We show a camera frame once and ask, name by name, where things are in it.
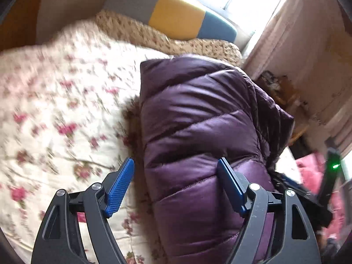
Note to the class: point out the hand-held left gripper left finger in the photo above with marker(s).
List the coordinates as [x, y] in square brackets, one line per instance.
[121, 184]

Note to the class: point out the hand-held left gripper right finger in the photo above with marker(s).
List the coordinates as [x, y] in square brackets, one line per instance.
[229, 184]

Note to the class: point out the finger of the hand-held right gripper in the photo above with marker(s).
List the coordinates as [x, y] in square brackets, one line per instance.
[288, 183]

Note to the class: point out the purple quilted down jacket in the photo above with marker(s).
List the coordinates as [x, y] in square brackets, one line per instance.
[192, 115]

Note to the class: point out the pink cloth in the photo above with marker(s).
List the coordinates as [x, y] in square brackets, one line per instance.
[310, 170]

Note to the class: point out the clutter of small bottles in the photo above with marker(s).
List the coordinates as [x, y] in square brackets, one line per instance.
[268, 79]

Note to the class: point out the floral bed duvet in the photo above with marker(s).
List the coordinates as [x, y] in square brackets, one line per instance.
[55, 101]

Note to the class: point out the pink striped curtain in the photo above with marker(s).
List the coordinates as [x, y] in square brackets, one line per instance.
[302, 46]

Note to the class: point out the folded floral quilt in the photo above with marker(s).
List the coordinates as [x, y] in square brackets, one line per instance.
[165, 44]

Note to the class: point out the grey yellow blue pillow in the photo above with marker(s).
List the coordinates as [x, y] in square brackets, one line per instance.
[176, 13]

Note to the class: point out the brown wooden wardrobe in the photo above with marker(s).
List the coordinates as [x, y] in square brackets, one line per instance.
[16, 27]

